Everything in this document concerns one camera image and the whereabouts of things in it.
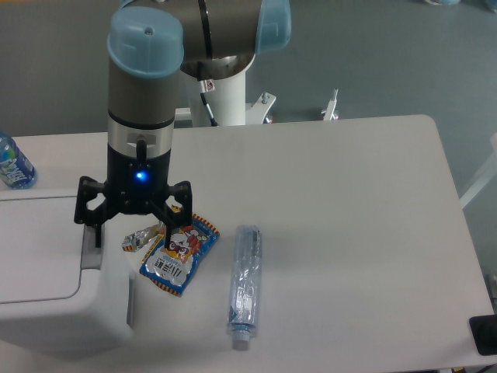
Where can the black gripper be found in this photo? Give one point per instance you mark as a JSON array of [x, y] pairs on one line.
[[132, 187]]

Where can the white push-button trash can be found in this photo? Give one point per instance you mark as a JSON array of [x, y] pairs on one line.
[[64, 287]]

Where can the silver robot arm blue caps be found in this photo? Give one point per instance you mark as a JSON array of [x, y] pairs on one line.
[[148, 43]]

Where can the crumpled silver foil wrapper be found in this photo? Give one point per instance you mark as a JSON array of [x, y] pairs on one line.
[[139, 239]]

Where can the blue snack bag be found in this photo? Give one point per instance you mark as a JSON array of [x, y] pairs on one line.
[[172, 266]]

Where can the blue labelled drink bottle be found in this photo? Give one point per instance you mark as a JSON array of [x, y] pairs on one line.
[[17, 172]]

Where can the crushed clear plastic bottle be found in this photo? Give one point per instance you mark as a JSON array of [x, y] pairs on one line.
[[246, 279]]

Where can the black device at table edge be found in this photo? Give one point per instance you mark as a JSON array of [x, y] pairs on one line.
[[483, 329]]

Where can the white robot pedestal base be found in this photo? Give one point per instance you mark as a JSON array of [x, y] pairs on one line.
[[216, 91]]

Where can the white frame leg right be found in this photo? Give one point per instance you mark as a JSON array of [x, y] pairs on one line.
[[481, 178]]

